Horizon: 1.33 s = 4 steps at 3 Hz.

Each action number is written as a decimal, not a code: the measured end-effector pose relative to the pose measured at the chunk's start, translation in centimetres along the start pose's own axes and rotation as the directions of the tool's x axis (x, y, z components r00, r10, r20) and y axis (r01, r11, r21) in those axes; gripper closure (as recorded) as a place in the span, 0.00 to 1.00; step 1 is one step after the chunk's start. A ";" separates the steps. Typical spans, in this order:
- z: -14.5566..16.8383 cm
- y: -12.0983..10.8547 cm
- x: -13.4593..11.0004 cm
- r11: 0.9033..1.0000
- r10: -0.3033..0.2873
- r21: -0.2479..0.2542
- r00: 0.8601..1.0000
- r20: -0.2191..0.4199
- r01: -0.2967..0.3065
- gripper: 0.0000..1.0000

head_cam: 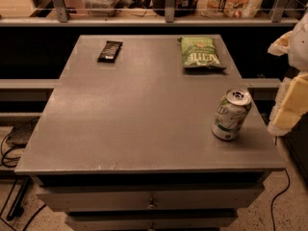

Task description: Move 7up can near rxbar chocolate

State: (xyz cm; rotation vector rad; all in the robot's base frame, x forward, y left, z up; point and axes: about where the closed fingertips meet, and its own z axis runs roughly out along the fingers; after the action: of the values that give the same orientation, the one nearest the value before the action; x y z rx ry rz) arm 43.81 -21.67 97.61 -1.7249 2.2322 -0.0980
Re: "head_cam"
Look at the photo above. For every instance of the colourful snack bag on shelf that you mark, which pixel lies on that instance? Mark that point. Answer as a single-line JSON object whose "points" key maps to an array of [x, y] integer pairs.
{"points": [[231, 8]]}

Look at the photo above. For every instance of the lower grey drawer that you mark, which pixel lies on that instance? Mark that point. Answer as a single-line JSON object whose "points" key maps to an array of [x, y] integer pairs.
{"points": [[146, 221]]}

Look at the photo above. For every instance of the grey drawer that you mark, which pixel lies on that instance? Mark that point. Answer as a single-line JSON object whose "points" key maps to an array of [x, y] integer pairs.
{"points": [[146, 221], [152, 198]]}

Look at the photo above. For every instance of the green chip bag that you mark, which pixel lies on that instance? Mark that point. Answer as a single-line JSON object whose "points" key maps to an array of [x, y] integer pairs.
{"points": [[199, 52]]}

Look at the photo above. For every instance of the black rxbar chocolate bar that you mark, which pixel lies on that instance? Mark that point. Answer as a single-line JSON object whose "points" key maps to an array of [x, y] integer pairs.
{"points": [[109, 52]]}

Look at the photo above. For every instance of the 7up soda can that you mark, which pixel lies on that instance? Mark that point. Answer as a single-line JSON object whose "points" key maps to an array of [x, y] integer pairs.
{"points": [[231, 113]]}

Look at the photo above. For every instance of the grey shelf rail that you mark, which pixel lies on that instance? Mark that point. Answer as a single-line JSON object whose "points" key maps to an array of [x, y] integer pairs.
{"points": [[132, 13]]}

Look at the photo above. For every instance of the upper grey drawer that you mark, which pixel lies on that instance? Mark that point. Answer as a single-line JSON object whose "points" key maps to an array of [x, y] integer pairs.
{"points": [[152, 198]]}

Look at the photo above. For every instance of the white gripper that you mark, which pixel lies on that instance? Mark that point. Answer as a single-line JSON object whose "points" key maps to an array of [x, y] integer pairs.
{"points": [[300, 47]]}

